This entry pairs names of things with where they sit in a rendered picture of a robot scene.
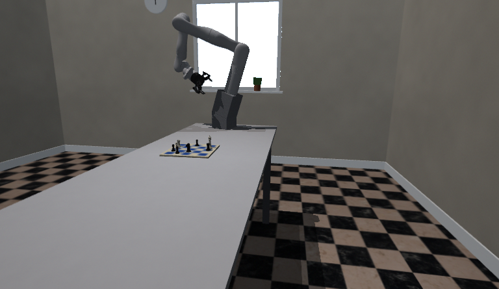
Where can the blue and cream chessboard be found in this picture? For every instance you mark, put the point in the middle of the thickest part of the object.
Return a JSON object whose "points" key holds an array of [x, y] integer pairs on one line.
{"points": [[196, 151]]}

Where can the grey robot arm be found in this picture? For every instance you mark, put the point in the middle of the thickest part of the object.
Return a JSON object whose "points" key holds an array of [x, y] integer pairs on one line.
{"points": [[241, 50]]}

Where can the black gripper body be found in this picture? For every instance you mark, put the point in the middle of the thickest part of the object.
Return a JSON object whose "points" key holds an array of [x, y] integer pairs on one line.
{"points": [[195, 77]]}

